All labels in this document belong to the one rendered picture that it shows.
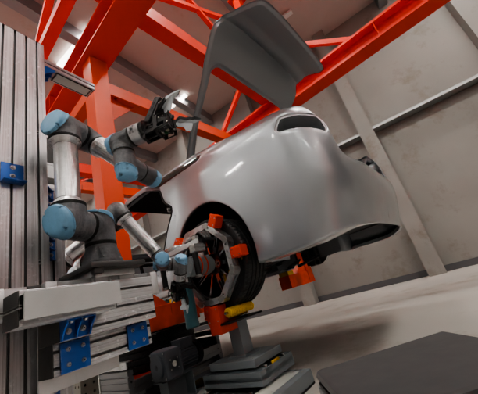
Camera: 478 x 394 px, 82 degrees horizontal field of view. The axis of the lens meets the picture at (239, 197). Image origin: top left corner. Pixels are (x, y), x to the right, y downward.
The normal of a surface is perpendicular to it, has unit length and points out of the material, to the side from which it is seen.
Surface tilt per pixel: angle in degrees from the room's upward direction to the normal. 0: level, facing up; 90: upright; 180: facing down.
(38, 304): 90
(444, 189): 90
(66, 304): 90
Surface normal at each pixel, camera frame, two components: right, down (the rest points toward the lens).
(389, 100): -0.54, -0.15
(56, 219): -0.29, -0.12
